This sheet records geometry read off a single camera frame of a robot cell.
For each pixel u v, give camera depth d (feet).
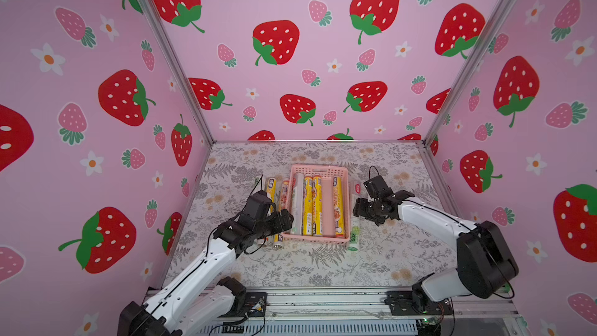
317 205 3.12
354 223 2.89
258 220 1.98
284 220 2.33
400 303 2.40
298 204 3.12
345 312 2.41
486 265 1.41
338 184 3.31
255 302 2.38
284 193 3.20
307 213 2.98
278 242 2.80
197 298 1.50
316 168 3.60
